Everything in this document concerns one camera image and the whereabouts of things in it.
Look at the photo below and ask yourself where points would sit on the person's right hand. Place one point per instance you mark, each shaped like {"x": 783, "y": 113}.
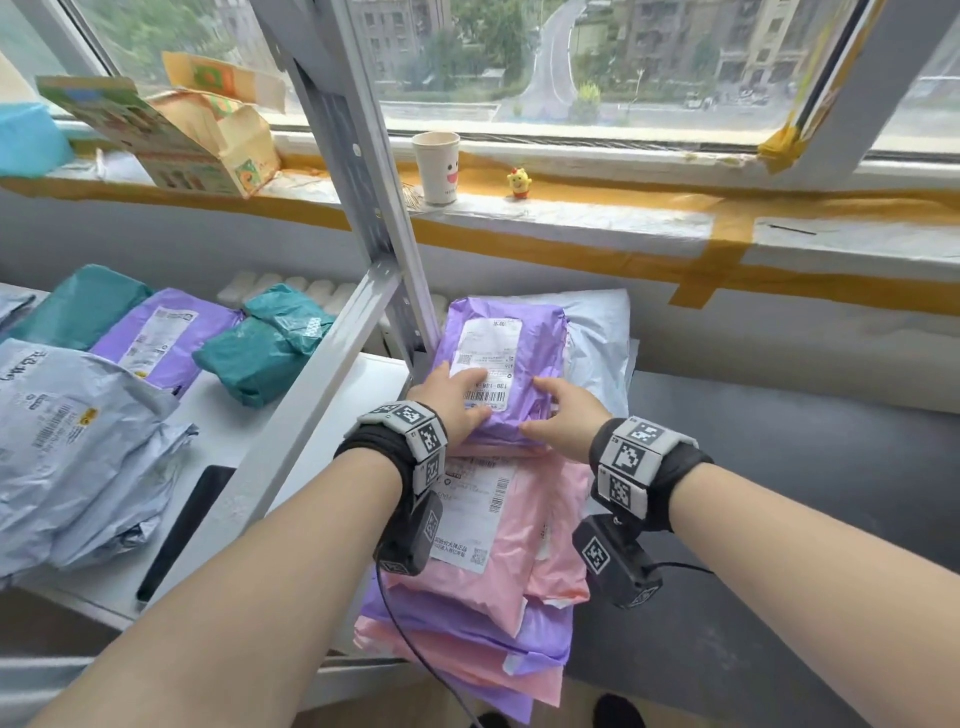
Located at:
{"x": 574, "y": 424}

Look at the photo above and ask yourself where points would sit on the person's left hand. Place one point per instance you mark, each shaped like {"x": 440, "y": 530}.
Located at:
{"x": 450, "y": 405}

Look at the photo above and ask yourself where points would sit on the grey-white mailer bag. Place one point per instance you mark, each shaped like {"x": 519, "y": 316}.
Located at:
{"x": 600, "y": 345}

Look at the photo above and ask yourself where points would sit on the pink plastic package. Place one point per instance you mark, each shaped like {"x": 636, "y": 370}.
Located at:
{"x": 570, "y": 540}
{"x": 517, "y": 540}
{"x": 450, "y": 664}

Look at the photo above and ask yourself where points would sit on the teal mailer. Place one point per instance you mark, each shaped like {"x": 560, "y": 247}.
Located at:
{"x": 75, "y": 307}
{"x": 262, "y": 352}

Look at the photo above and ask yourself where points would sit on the person's right forearm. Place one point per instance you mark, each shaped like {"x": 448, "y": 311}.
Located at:
{"x": 825, "y": 585}

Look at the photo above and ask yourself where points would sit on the person's left forearm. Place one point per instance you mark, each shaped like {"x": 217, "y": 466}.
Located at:
{"x": 240, "y": 600}

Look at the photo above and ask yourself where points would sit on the left marker wristband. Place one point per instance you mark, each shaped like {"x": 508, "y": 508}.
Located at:
{"x": 405, "y": 442}

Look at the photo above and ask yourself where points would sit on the marker wristband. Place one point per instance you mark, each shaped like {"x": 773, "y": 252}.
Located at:
{"x": 405, "y": 442}
{"x": 645, "y": 457}

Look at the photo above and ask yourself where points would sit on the right marker wristband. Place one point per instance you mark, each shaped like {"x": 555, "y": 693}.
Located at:
{"x": 645, "y": 457}

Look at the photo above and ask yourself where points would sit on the white metal shelf rack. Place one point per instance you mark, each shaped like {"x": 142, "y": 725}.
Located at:
{"x": 315, "y": 420}

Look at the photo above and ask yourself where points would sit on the white radiator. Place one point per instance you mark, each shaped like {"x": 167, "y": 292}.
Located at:
{"x": 255, "y": 289}

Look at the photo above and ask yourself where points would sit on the yellow rubber duck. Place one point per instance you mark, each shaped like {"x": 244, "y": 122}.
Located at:
{"x": 519, "y": 182}

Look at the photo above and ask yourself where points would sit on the white paper cup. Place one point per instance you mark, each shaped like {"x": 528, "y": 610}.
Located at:
{"x": 435, "y": 169}

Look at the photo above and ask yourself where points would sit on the black smartphone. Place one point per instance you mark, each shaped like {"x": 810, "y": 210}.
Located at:
{"x": 187, "y": 525}

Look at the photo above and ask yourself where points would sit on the yellow tape piece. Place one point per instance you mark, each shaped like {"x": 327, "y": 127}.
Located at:
{"x": 780, "y": 146}

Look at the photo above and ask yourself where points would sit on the colourful printed paper box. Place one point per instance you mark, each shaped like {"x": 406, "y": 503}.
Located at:
{"x": 210, "y": 142}

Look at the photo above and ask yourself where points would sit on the clear grey plastic bag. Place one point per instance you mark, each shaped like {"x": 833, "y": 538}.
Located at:
{"x": 75, "y": 465}

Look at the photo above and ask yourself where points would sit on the white framed window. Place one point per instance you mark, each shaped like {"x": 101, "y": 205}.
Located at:
{"x": 862, "y": 90}

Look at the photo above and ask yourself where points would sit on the blue plastic basket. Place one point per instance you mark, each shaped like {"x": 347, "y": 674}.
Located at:
{"x": 30, "y": 142}

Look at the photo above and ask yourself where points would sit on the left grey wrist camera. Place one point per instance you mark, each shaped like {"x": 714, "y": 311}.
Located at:
{"x": 412, "y": 536}

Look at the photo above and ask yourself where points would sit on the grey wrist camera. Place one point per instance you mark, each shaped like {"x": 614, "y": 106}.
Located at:
{"x": 619, "y": 562}
{"x": 412, "y": 536}

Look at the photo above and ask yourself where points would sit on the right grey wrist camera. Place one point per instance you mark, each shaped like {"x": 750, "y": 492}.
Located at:
{"x": 619, "y": 562}

